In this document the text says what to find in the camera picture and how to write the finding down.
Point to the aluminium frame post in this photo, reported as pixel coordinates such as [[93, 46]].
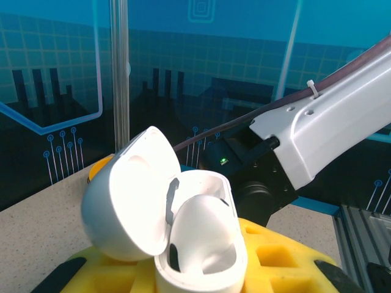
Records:
[[120, 76]]

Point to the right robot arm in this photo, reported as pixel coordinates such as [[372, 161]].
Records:
[[336, 122]]

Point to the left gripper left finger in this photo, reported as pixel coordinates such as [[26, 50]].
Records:
[[91, 280]]

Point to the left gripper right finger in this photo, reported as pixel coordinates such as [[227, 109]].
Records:
[[290, 274]]

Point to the aluminium table side rail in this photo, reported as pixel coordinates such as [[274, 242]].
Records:
[[360, 244]]

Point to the white earbud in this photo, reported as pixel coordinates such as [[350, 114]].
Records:
[[201, 232]]

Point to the orange bowl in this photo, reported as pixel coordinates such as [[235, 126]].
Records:
[[99, 168]]

